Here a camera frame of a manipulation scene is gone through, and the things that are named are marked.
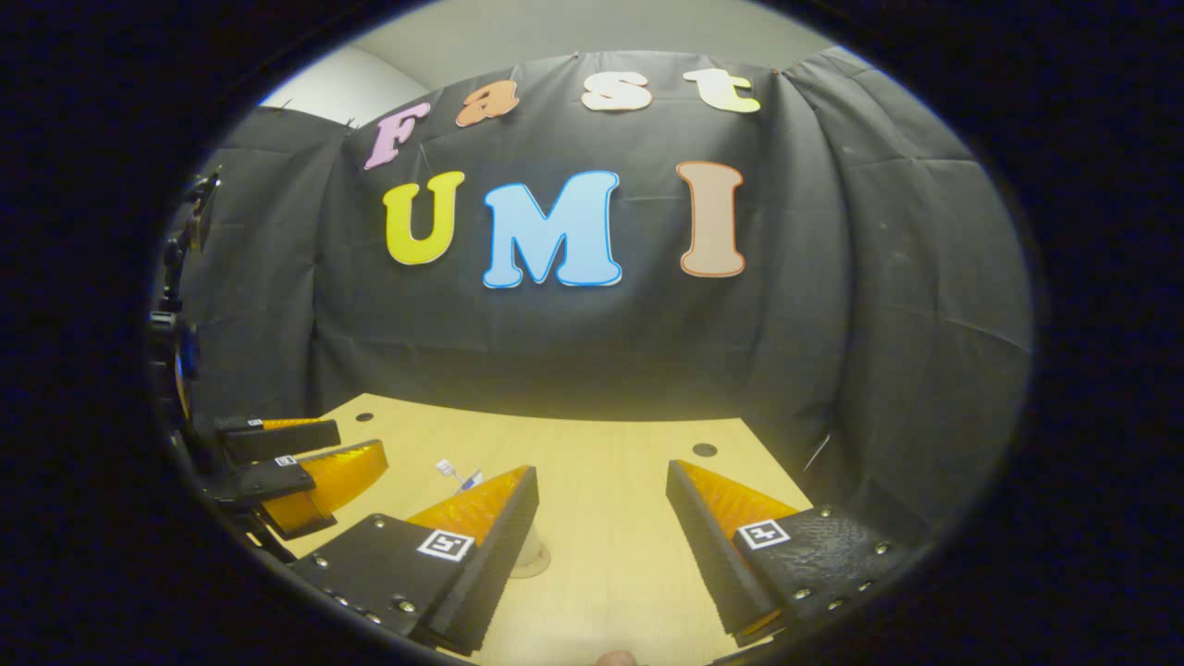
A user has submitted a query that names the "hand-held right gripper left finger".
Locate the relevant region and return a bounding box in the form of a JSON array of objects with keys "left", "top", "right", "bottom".
[{"left": 291, "top": 464, "right": 540, "bottom": 656}]

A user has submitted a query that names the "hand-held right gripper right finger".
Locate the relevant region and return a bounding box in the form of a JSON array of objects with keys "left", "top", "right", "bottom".
[{"left": 666, "top": 459, "right": 912, "bottom": 647}]

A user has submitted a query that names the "white cup with wooden handle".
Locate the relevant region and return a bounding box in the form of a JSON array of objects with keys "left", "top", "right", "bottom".
[{"left": 510, "top": 518, "right": 548, "bottom": 568}]

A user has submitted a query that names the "light wooden desktop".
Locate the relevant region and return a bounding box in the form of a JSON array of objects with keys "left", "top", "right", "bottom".
[{"left": 277, "top": 393, "right": 815, "bottom": 666}]

